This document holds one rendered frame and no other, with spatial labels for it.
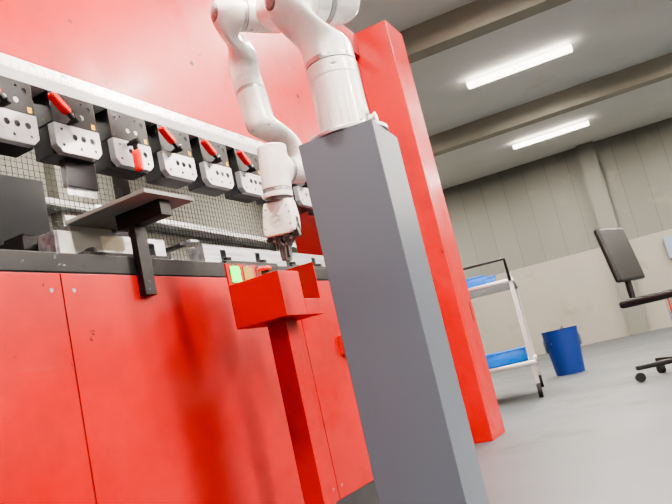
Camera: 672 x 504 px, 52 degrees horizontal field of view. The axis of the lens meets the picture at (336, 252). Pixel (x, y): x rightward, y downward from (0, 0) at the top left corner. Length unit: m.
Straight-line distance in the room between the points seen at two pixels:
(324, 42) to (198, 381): 0.89
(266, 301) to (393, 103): 2.24
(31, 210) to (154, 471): 1.13
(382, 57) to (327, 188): 2.49
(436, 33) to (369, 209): 5.39
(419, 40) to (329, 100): 5.26
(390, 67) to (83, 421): 2.84
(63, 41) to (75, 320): 0.81
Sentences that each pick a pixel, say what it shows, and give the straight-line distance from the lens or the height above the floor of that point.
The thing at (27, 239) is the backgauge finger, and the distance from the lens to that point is 2.02.
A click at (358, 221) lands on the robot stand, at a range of 1.49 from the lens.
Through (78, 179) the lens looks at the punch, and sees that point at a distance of 1.93.
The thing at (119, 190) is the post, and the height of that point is 1.47.
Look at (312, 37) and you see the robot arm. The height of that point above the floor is 1.24.
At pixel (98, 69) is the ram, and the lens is 2.12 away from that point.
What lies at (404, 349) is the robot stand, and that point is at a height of 0.51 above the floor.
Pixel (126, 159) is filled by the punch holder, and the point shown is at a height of 1.19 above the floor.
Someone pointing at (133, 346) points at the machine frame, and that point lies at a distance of 1.70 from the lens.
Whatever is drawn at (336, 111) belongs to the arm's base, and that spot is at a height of 1.05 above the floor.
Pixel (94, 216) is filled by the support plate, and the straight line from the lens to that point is 1.80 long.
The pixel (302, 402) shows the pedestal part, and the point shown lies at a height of 0.44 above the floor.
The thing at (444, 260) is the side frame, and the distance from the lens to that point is 3.64.
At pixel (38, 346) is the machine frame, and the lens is 1.52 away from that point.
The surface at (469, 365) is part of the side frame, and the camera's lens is 3.62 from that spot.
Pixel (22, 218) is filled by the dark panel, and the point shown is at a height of 1.20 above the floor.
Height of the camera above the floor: 0.49
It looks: 10 degrees up
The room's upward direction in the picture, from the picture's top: 13 degrees counter-clockwise
